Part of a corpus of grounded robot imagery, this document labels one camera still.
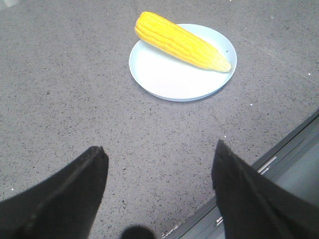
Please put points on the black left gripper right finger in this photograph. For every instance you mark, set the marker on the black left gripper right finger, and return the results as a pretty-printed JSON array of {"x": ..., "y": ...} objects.
[{"x": 253, "y": 207}]

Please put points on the light blue round plate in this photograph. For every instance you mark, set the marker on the light blue round plate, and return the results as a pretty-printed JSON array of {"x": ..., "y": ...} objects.
[{"x": 169, "y": 78}]

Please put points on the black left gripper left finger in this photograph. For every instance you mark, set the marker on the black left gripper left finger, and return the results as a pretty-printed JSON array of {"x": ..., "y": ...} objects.
[{"x": 63, "y": 206}]

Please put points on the yellow corn cob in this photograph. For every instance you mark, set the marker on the yellow corn cob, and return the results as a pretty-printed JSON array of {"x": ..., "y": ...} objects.
[{"x": 179, "y": 42}]

